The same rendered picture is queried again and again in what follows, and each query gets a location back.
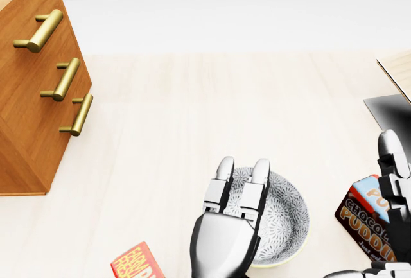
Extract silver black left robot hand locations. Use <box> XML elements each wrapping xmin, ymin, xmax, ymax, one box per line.
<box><xmin>189</xmin><ymin>156</ymin><xmax>271</xmax><ymax>278</ymax></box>

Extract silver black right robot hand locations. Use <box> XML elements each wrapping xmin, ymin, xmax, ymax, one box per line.
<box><xmin>322</xmin><ymin>128</ymin><xmax>411</xmax><ymax>278</ymax></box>

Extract black white patterned bowl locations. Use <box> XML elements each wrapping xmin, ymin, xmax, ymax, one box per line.
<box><xmin>223</xmin><ymin>166</ymin><xmax>311</xmax><ymax>269</ymax></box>

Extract small wooden drawer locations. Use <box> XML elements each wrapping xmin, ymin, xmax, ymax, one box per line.
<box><xmin>17</xmin><ymin>62</ymin><xmax>94</xmax><ymax>195</ymax></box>

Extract wooden cabinet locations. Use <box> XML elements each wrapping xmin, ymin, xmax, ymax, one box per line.
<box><xmin>0</xmin><ymin>0</ymin><xmax>94</xmax><ymax>197</ymax></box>

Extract medium wooden drawer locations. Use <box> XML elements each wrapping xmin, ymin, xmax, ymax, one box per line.
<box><xmin>0</xmin><ymin>29</ymin><xmax>87</xmax><ymax>137</ymax></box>

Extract large wooden drawer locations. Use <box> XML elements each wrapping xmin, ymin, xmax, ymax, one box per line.
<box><xmin>0</xmin><ymin>0</ymin><xmax>76</xmax><ymax>78</ymax></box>

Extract flat dark stove plate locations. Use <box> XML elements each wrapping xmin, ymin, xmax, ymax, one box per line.
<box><xmin>363</xmin><ymin>94</ymin><xmax>411</xmax><ymax>131</ymax></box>

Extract brown chocolate pudding box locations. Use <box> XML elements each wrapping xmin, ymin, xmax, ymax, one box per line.
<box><xmin>334</xmin><ymin>174</ymin><xmax>403</xmax><ymax>265</ymax></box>

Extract pale wooden board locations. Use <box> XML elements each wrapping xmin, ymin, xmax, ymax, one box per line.
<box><xmin>376</xmin><ymin>49</ymin><xmax>411</xmax><ymax>104</ymax></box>

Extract red yellow printed box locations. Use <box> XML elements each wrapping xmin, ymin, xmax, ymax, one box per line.
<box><xmin>110</xmin><ymin>241</ymin><xmax>166</xmax><ymax>278</ymax></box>

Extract short brass drawer handle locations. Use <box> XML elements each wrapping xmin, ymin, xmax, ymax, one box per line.
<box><xmin>58</xmin><ymin>93</ymin><xmax>94</xmax><ymax>137</ymax></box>

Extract medium brass drawer handle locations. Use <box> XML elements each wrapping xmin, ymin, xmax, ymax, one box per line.
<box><xmin>39</xmin><ymin>57</ymin><xmax>82</xmax><ymax>102</ymax></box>

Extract long brass drawer handle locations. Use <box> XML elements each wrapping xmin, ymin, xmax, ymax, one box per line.
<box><xmin>12</xmin><ymin>8</ymin><xmax>64</xmax><ymax>54</ymax></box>

